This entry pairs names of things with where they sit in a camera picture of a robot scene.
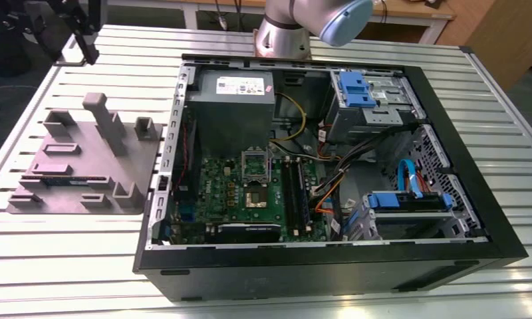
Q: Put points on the silver disk bay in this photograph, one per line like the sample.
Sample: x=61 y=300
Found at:
x=425 y=215

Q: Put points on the silver drive bay cage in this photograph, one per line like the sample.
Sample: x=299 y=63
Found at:
x=381 y=121

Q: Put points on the green motherboard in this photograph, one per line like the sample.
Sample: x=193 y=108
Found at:
x=217 y=206

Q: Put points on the black equipment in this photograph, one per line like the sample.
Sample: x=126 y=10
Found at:
x=4 y=50

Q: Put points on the black RAM slot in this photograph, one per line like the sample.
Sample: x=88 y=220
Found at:
x=287 y=196

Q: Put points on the loose RAM stick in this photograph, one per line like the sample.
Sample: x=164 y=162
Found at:
x=66 y=182

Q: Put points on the blue drive carrier latch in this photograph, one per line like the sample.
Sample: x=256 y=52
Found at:
x=352 y=89

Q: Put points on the grey power supply unit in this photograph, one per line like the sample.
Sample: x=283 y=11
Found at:
x=230 y=126

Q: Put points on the wooden cabinet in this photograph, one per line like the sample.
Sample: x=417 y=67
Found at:
x=505 y=33

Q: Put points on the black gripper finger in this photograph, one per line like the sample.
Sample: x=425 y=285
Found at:
x=88 y=50

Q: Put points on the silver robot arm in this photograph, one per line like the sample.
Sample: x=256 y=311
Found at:
x=283 y=40

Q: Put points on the grey parts rack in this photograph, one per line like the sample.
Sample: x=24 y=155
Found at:
x=93 y=166

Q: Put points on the CPU socket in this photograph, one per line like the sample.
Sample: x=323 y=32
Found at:
x=257 y=199

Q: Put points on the thin locking lever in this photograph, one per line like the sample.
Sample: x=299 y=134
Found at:
x=271 y=169

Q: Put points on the hard disk in blue carrier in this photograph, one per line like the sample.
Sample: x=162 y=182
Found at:
x=412 y=202

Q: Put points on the installed RAM stick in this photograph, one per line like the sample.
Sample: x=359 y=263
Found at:
x=301 y=196

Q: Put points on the wooden desk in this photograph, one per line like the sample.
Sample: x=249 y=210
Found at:
x=408 y=13

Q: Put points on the black graphics card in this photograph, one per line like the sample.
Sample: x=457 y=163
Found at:
x=248 y=232

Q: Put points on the black PC case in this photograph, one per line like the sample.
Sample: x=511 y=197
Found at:
x=292 y=276

